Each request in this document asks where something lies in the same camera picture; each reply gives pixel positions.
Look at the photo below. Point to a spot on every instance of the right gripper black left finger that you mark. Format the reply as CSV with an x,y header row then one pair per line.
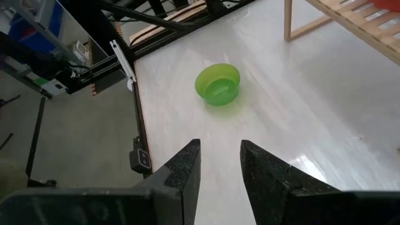
x,y
184,187

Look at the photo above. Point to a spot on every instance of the green plastic bowl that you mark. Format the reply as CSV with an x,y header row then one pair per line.
x,y
218,90

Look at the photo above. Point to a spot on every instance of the white power adapter box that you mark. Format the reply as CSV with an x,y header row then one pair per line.
x,y
54,87

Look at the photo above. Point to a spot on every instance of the black aluminium table frame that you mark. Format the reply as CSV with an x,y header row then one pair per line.
x,y
156,20

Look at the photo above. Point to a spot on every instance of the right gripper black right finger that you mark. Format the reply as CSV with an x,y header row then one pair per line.
x,y
265,187

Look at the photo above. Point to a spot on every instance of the black stand pole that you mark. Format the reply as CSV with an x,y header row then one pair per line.
x,y
36,137

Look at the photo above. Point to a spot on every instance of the blue storage bin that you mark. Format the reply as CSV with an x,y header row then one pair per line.
x,y
34,40

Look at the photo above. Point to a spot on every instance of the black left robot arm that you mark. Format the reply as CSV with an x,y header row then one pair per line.
x,y
214,4

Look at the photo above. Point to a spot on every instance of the white metal bracket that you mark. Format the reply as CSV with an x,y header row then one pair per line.
x,y
123,61

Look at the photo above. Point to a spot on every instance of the wooden slatted shelf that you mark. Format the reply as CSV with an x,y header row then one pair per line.
x,y
359,23

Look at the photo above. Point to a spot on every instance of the small black table camera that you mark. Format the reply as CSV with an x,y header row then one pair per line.
x,y
140,159

